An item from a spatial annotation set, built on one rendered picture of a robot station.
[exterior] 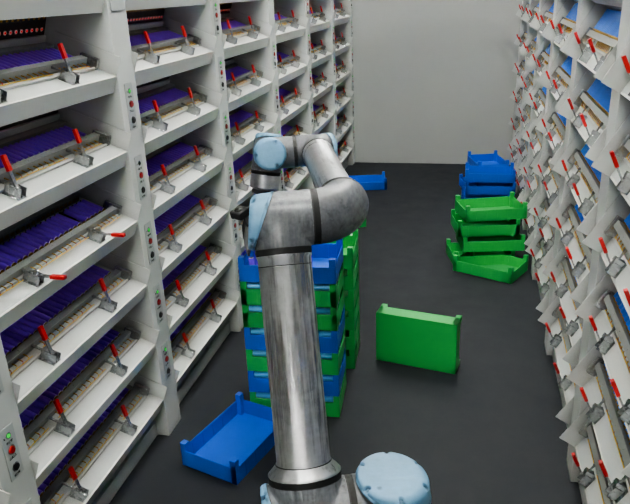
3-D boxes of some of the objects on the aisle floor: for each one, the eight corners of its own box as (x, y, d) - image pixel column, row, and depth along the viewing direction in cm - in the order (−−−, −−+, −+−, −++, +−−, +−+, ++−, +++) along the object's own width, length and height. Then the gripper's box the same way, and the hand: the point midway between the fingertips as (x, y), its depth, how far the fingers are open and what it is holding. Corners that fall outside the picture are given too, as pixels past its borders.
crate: (240, 411, 223) (238, 391, 220) (291, 427, 214) (290, 406, 211) (182, 464, 199) (179, 442, 196) (237, 485, 190) (234, 462, 187)
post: (181, 418, 221) (95, -214, 156) (169, 435, 212) (74, -225, 147) (126, 412, 225) (21, -205, 160) (112, 429, 217) (-5, -215, 152)
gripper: (288, 192, 204) (280, 260, 208) (261, 187, 211) (254, 252, 214) (269, 191, 197) (261, 261, 201) (242, 186, 204) (235, 254, 207)
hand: (252, 253), depth 205 cm, fingers open, 3 cm apart
